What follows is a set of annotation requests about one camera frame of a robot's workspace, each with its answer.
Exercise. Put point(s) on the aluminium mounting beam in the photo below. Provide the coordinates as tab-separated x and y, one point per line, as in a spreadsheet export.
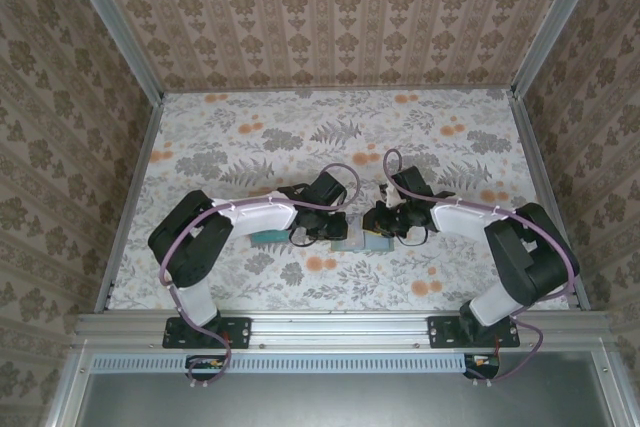
340	329

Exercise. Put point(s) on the aluminium frame post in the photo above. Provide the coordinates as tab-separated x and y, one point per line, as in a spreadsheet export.
118	22
555	22

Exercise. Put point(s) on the aluminium side rail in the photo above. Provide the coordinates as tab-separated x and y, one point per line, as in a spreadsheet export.
537	167
142	162

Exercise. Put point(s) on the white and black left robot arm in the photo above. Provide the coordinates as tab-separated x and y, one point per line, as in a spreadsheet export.
265	221

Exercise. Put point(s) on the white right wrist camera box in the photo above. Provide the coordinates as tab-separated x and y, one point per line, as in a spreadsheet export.
391	195

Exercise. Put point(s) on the grey metal panel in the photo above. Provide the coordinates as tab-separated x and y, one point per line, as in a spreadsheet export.
350	402

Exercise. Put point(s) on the teal plastic card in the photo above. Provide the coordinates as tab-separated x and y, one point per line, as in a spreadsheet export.
270	238

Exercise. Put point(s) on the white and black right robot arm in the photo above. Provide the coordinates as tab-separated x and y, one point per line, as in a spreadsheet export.
460	222

